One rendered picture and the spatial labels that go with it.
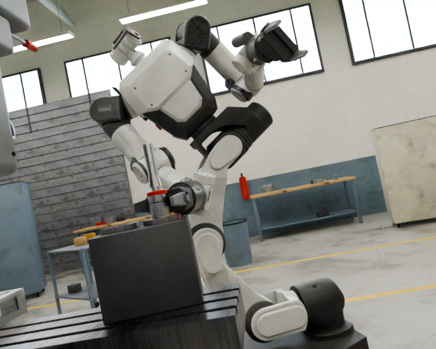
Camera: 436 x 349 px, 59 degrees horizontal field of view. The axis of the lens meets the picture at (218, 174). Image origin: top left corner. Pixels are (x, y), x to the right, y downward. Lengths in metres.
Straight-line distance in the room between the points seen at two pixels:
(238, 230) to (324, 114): 3.90
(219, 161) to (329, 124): 7.29
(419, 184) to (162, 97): 5.67
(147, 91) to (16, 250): 5.94
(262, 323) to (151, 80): 0.91
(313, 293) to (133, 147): 0.83
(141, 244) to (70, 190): 8.40
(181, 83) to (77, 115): 8.00
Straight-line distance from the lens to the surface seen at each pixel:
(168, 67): 1.36
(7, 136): 1.09
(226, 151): 1.35
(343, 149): 8.57
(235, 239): 5.61
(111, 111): 1.40
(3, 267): 7.17
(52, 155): 9.46
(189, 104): 1.34
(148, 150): 0.91
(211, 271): 1.33
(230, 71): 1.49
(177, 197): 0.88
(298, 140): 8.43
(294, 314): 1.45
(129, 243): 0.87
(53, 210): 9.45
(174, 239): 0.86
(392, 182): 6.59
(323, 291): 1.53
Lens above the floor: 1.18
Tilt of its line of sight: 2 degrees up
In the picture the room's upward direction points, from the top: 11 degrees counter-clockwise
